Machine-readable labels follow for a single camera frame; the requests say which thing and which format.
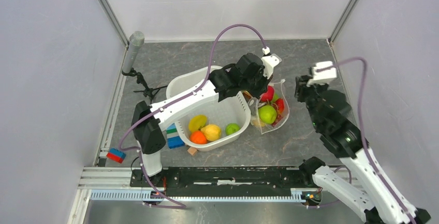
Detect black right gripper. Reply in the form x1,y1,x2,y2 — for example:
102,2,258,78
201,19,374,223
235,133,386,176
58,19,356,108
293,74,327,129

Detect red apple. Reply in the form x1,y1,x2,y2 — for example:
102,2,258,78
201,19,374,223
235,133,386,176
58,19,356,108
259,85,275,103

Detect green pear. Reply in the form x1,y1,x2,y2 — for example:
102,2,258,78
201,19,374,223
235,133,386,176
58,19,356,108
271,93,279,102

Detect clear dotted zip bag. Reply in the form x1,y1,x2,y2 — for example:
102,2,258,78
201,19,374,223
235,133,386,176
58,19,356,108
244,79,290,135

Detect red orange mango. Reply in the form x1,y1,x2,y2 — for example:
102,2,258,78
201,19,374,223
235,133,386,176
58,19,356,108
275,98,285,114

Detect green apple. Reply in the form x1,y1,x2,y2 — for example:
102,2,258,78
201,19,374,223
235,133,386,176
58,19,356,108
258,105,277,124

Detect yellow apple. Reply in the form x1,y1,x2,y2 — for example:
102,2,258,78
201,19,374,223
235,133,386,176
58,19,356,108
251,116,266,128

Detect red grape bunch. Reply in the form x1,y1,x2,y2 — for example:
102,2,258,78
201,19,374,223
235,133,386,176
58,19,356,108
271,113,283,127

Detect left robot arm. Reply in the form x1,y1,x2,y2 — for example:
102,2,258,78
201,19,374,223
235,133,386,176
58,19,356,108
131,53,282,187

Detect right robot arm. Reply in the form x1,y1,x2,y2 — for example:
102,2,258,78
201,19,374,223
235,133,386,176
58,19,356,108
295,75,431,223

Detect orange green block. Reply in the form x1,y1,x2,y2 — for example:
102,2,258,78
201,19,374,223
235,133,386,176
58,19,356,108
242,91,252,100

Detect white plastic basket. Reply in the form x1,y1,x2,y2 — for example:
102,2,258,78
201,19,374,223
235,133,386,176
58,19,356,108
166,67,251,152

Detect small green lime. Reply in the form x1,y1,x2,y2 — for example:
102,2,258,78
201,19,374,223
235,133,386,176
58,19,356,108
225,123,241,136

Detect yellow bumpy lemon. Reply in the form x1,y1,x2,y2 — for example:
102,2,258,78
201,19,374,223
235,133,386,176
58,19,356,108
200,124,222,142

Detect yellow starfruit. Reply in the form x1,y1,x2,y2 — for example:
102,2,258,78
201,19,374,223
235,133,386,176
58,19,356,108
188,115,208,133

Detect orange fruit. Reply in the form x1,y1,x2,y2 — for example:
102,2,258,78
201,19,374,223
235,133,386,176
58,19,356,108
189,130,208,145

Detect small wooden cube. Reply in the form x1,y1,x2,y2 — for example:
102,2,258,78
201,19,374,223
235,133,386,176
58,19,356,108
187,147,198,156

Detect blue green stacked blocks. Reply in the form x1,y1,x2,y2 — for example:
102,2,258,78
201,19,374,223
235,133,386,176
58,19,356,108
166,124,185,149

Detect black microphone tripod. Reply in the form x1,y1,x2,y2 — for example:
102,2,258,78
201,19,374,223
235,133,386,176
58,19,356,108
121,68,168,103

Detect grey microphone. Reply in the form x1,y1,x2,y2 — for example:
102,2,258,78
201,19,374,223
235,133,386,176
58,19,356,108
121,31,145,75

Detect red blue block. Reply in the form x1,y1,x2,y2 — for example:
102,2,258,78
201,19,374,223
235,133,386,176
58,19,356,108
106,148,126,163

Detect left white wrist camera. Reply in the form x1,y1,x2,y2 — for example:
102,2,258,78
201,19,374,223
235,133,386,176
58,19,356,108
261,47,282,79

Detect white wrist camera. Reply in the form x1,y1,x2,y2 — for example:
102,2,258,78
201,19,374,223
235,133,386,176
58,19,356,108
261,47,282,79
306,61,338,87

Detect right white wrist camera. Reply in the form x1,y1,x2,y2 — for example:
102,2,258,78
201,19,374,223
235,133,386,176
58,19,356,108
306,61,338,87

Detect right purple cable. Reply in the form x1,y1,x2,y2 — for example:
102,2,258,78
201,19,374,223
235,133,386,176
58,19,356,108
305,57,417,224

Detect purple cable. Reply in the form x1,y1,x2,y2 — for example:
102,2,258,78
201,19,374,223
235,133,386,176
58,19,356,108
305,57,417,224
118,24,270,210

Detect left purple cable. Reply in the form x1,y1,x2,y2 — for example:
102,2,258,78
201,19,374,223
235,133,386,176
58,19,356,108
118,24,270,210

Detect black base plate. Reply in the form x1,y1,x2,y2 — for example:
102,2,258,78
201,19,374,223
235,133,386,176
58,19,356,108
150,166,316,197

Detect aluminium rail frame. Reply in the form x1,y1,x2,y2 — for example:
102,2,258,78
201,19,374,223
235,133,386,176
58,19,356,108
78,167,328,203

